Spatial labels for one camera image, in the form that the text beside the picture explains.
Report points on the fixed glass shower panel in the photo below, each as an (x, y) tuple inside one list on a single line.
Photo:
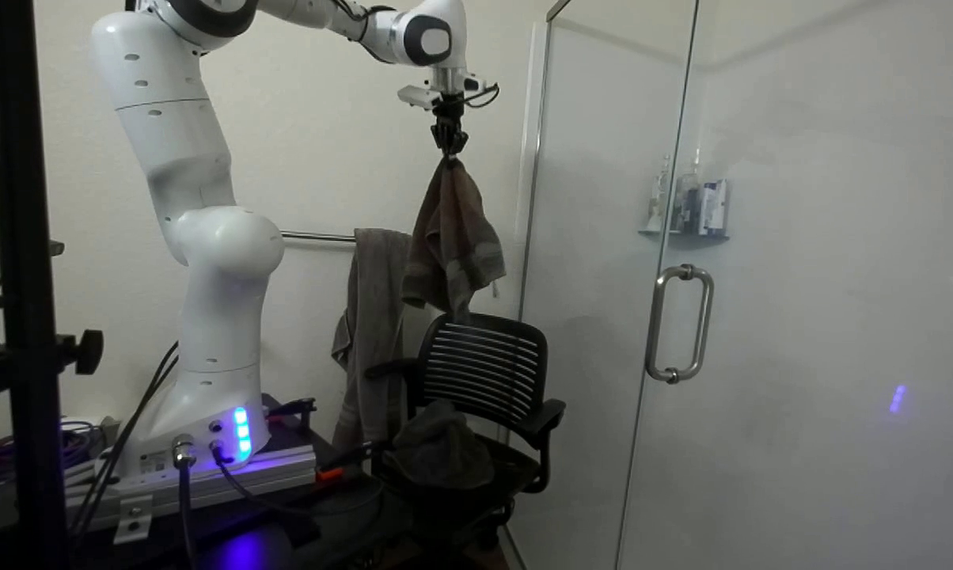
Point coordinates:
[(591, 211)]

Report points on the black stand knob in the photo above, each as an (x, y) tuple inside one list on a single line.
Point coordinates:
[(85, 353)]

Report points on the dark grey towel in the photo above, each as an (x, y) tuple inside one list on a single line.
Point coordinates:
[(437, 447)]

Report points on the blue tube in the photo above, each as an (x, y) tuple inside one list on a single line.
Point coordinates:
[(693, 211)]

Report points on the shower wall shelf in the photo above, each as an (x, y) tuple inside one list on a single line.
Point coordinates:
[(686, 235)]

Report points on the device with blue lights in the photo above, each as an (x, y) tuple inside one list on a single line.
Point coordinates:
[(201, 480)]

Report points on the red and black clamp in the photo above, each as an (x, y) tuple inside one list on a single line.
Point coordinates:
[(333, 476)]

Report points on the metal towel bar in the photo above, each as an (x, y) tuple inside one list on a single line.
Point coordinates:
[(318, 238)]

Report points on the black mesh office chair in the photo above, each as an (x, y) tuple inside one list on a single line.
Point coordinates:
[(491, 367)]

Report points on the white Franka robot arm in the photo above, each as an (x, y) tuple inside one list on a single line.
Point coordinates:
[(218, 273)]

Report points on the brown towel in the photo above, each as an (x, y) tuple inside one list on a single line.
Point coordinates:
[(453, 243)]

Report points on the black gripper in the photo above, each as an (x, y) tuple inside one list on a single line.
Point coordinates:
[(451, 111)]

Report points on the glass shower door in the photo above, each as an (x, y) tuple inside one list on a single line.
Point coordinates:
[(812, 367)]

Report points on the white tube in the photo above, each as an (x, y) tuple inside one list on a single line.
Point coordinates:
[(716, 208)]

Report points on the black metal stand frame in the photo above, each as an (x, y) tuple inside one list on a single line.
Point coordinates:
[(26, 273)]

